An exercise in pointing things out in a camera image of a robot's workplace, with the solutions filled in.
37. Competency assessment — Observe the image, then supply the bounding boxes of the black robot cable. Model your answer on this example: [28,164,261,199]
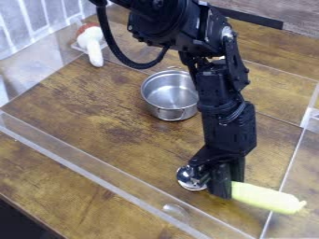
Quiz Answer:
[93,4,172,70]

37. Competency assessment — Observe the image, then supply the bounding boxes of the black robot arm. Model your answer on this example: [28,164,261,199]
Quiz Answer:
[88,0,256,199]

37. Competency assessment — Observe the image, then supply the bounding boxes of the clear acrylic enclosure wall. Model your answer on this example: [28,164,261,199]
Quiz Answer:
[0,110,253,239]

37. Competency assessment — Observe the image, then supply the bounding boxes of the green handled metal spoon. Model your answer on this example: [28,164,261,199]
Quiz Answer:
[177,165,306,215]

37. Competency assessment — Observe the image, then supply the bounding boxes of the small steel pot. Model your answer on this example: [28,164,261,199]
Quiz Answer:
[140,69,197,121]

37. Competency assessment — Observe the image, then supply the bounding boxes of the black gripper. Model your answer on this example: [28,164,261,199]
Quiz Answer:
[188,102,256,199]

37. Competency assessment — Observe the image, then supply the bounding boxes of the red white toy mushroom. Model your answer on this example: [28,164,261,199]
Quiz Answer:
[76,22,102,67]

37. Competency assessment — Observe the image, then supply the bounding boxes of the black bar at back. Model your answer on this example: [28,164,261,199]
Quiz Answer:
[216,7,284,30]

